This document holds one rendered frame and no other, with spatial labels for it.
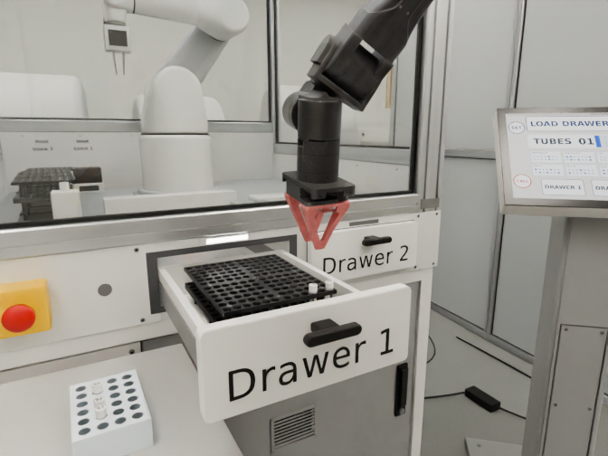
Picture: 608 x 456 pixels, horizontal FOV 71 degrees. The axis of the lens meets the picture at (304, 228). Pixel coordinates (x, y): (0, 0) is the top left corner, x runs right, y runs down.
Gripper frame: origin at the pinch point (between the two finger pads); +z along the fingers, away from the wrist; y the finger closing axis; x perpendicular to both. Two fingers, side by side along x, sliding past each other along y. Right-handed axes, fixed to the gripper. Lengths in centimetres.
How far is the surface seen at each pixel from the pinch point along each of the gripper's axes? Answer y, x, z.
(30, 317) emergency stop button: 12.2, 38.3, 10.7
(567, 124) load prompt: 21, -84, -12
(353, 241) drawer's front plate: 20.7, -20.4, 11.3
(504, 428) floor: 29, -103, 107
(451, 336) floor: 96, -142, 118
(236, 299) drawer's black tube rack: 0.9, 11.7, 7.7
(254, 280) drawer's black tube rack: 7.2, 6.7, 8.9
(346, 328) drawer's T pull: -15.6, 3.7, 4.5
